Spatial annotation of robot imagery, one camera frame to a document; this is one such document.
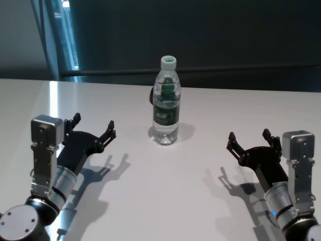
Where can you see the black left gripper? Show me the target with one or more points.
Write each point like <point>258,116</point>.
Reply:
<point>77,150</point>

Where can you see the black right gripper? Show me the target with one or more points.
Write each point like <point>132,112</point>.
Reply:
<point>265,163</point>

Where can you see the clear water bottle green label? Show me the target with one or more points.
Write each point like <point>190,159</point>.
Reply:
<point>166,118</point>

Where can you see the green YES button black base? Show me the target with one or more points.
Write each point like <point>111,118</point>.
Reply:
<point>151,96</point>

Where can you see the grey railing handrail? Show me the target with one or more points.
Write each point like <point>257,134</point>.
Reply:
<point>225,69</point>

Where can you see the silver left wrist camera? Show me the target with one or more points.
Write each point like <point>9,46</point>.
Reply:
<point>45,140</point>

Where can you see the grey railing post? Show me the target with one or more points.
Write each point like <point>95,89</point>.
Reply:
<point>50,50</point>

